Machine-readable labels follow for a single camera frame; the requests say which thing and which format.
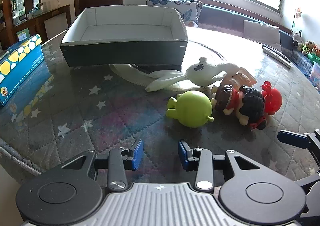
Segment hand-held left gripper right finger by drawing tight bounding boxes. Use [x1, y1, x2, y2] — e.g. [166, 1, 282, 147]
[178, 140, 265, 191]

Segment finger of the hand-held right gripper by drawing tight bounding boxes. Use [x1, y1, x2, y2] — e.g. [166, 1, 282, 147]
[299, 172, 320, 216]
[277, 130, 320, 165]

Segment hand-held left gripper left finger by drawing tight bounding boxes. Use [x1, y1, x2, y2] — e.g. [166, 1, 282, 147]
[61, 138, 144, 191]

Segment red round toy figure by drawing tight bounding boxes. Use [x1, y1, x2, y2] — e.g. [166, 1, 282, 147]
[261, 81, 283, 116]

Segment green round toy figure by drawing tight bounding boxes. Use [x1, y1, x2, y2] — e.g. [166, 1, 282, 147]
[166, 90, 215, 128]

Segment black-haired doll figure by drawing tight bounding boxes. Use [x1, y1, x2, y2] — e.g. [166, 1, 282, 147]
[235, 85, 267, 131]

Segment brown-haired doll figure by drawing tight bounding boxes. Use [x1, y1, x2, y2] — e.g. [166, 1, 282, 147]
[211, 84, 242, 116]

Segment white plush rabbit toy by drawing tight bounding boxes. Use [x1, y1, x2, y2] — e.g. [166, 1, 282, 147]
[145, 57, 240, 92]

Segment black cardboard box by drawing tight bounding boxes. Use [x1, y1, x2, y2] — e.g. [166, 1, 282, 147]
[59, 7, 188, 67]

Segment clear plastic storage box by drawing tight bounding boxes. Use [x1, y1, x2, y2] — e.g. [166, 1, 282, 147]
[309, 62, 320, 86]

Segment grey quilted star table mat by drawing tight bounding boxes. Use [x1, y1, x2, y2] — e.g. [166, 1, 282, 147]
[0, 26, 320, 176]

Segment green plastic toy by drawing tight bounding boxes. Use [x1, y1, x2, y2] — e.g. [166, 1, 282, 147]
[307, 52, 320, 64]

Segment remote control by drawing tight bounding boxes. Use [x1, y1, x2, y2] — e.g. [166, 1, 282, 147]
[262, 44, 292, 67]

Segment stuffed toys on sofa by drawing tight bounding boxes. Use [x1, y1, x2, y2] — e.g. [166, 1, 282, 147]
[301, 40, 320, 56]

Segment black and white plush toy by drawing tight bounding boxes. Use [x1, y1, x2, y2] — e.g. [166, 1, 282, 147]
[292, 29, 303, 46]

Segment white cushion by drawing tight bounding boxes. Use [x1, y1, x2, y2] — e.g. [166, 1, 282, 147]
[243, 19, 281, 47]

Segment orange paper pinwheel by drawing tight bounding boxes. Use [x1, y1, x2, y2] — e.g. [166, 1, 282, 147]
[291, 7, 303, 34]

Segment blue dotted tissue box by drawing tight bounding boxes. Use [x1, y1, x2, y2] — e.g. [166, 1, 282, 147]
[0, 34, 45, 107]

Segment blue sofa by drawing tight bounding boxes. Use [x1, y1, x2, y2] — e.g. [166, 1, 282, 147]
[197, 3, 320, 86]

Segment butterfly print pillow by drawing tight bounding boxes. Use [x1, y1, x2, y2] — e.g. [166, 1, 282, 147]
[146, 0, 203, 28]

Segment white leaning panel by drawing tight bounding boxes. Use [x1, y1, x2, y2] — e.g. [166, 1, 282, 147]
[44, 12, 68, 39]

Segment wooden display cabinet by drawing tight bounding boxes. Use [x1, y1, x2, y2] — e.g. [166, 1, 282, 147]
[0, 0, 72, 50]

